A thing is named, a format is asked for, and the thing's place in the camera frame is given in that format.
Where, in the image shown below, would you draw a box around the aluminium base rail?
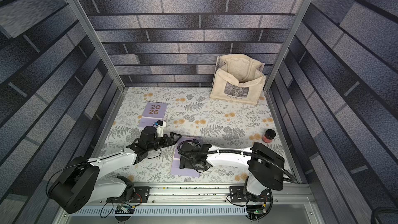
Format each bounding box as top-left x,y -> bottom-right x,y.
54,183 -> 324,224

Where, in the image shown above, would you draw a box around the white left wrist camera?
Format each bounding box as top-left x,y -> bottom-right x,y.
154,120 -> 167,137

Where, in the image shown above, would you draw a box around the aluminium frame post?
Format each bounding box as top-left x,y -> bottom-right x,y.
264,0 -> 312,95
66,0 -> 125,92

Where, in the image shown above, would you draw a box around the green circuit board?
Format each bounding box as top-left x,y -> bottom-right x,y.
246,204 -> 267,215
115,204 -> 136,215

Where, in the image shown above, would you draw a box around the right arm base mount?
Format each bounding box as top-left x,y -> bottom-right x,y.
228,186 -> 272,204

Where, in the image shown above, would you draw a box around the red jar black lid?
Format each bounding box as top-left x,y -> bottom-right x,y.
262,129 -> 276,143

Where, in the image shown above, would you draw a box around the left green circuit board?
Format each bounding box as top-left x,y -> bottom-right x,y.
115,204 -> 136,215

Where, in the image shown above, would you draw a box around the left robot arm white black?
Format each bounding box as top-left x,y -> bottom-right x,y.
46,126 -> 182,214

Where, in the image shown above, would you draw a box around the cream canvas tote bag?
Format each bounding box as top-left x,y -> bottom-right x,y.
210,54 -> 266,105

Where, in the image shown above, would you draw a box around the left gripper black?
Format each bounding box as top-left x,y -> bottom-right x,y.
147,132 -> 182,152

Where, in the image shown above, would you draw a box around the right aluminium frame post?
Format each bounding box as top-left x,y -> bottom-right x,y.
264,0 -> 312,95

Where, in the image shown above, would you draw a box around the left aluminium frame post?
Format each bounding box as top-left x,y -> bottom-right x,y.
66,0 -> 125,92

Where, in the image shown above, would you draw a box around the black corrugated cable conduit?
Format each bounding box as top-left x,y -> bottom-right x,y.
177,139 -> 297,184

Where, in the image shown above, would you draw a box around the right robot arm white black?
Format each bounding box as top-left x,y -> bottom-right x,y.
176,141 -> 286,196

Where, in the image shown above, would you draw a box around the floral patterned table mat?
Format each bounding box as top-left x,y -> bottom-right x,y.
101,87 -> 275,184

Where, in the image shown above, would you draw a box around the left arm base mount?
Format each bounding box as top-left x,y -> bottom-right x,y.
106,187 -> 151,204

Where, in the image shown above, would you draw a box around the purple 2026 calendar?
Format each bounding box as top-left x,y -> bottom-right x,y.
171,136 -> 202,178
138,102 -> 167,128

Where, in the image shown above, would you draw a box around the right green circuit board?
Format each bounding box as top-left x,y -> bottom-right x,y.
246,204 -> 267,215

